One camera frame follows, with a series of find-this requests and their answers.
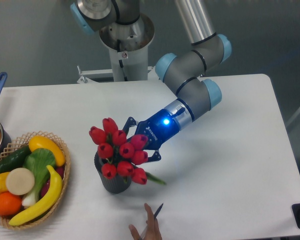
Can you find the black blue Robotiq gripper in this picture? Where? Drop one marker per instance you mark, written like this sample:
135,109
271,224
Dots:
158,129

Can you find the red tulip bouquet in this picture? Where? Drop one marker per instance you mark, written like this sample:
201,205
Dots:
123,155

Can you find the dark grey ribbed vase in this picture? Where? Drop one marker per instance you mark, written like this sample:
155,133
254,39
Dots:
116,185

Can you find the dark pen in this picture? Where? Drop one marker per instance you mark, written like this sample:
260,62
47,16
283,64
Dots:
143,234

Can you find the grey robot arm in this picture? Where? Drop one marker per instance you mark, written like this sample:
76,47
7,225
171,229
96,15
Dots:
179,73

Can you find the person's bare hand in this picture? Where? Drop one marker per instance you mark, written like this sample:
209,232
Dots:
153,230

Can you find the dark red vegetable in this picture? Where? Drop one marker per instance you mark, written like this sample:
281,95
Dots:
60,170

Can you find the yellow squash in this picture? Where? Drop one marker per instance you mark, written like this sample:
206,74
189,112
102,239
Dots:
39,141

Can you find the green bok choy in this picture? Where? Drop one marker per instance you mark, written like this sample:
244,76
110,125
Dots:
37,163

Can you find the yellow banana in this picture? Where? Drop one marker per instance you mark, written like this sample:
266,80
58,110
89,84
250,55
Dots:
44,204

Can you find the green cucumber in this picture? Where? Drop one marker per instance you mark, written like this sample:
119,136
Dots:
15,160

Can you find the beige round disc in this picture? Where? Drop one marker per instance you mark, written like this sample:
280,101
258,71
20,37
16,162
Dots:
20,181

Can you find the orange fruit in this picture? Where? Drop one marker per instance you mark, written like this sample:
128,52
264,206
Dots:
10,204

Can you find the woven wicker basket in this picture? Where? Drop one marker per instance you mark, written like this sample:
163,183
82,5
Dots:
18,143

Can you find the white metal base frame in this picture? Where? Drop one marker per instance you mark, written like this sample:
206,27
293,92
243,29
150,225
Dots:
106,75

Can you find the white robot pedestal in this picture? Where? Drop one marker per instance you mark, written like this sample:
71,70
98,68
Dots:
128,48

